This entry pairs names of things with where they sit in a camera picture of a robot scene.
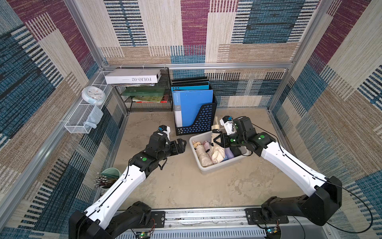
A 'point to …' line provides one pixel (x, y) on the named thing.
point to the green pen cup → (106, 179)
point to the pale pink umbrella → (207, 146)
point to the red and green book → (156, 99)
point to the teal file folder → (200, 87)
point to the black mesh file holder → (204, 123)
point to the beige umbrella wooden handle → (205, 159)
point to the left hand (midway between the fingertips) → (180, 142)
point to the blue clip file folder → (187, 104)
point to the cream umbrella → (217, 152)
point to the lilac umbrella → (228, 153)
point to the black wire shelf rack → (133, 107)
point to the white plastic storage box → (217, 167)
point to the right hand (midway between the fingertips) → (215, 138)
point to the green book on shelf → (144, 91)
